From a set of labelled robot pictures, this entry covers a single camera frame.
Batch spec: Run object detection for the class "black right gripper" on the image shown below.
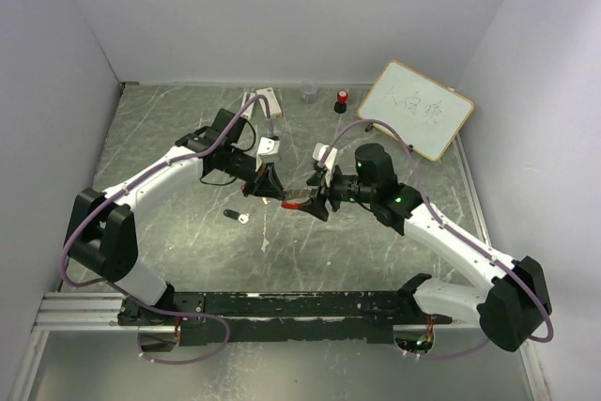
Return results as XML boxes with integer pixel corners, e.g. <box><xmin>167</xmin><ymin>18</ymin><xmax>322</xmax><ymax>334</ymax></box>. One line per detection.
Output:
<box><xmin>297</xmin><ymin>162</ymin><xmax>376</xmax><ymax>221</ymax></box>

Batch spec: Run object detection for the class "red handled metal key holder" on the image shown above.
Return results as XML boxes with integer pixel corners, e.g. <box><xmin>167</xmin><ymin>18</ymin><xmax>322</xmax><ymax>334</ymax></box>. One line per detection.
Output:
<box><xmin>281</xmin><ymin>187</ymin><xmax>315</xmax><ymax>210</ymax></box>

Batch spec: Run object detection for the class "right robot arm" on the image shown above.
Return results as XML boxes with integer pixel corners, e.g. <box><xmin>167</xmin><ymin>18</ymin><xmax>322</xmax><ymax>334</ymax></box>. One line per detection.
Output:
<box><xmin>299</xmin><ymin>143</ymin><xmax>552</xmax><ymax>352</ymax></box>

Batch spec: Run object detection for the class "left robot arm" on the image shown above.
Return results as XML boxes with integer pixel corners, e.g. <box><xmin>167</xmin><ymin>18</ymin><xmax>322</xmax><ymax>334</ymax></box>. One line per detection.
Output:
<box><xmin>60</xmin><ymin>109</ymin><xmax>285</xmax><ymax>325</ymax></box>

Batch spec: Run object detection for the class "white green staple box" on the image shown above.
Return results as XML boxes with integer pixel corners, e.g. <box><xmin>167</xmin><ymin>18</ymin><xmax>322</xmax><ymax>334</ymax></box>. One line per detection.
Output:
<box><xmin>256</xmin><ymin>87</ymin><xmax>283</xmax><ymax>119</ymax></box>

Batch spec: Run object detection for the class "red black stamp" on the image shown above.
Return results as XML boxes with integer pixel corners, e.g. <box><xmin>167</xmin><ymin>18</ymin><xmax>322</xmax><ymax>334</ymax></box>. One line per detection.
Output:
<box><xmin>333</xmin><ymin>90</ymin><xmax>348</xmax><ymax>114</ymax></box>

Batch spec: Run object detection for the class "white stapler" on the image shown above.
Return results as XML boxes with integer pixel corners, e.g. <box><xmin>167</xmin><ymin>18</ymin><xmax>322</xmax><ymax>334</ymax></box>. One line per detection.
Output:
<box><xmin>241</xmin><ymin>92</ymin><xmax>255</xmax><ymax>121</ymax></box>

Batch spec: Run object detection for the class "clear paperclip jar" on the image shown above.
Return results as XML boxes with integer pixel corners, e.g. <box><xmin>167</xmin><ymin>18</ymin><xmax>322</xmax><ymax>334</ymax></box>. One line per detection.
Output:
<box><xmin>300</xmin><ymin>81</ymin><xmax>318</xmax><ymax>104</ymax></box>

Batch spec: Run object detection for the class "yellow framed whiteboard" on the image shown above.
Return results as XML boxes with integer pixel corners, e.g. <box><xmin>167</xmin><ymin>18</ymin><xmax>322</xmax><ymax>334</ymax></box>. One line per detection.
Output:
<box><xmin>357</xmin><ymin>60</ymin><xmax>474</xmax><ymax>162</ymax></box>

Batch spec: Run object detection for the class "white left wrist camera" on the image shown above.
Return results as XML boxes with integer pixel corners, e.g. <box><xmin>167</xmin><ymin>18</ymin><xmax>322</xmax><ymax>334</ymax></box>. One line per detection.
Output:
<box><xmin>255</xmin><ymin>136</ymin><xmax>281</xmax><ymax>170</ymax></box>

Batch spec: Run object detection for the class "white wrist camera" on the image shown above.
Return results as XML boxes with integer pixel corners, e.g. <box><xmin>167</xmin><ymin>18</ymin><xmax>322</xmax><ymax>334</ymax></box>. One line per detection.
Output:
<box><xmin>312</xmin><ymin>143</ymin><xmax>338</xmax><ymax>187</ymax></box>
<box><xmin>255</xmin><ymin>136</ymin><xmax>281</xmax><ymax>170</ymax></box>

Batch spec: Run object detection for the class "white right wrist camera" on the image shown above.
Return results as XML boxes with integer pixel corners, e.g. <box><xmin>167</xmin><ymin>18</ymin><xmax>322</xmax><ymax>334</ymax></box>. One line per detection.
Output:
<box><xmin>312</xmin><ymin>143</ymin><xmax>338</xmax><ymax>187</ymax></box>

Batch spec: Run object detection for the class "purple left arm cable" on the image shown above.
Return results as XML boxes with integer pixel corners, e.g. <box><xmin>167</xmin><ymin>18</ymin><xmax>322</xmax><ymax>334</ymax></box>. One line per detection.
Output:
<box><xmin>58</xmin><ymin>94</ymin><xmax>278</xmax><ymax>364</ymax></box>

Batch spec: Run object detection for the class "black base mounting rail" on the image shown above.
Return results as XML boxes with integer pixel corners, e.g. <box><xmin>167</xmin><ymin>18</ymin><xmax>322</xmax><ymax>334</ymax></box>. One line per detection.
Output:
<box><xmin>117</xmin><ymin>291</ymin><xmax>428</xmax><ymax>347</ymax></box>

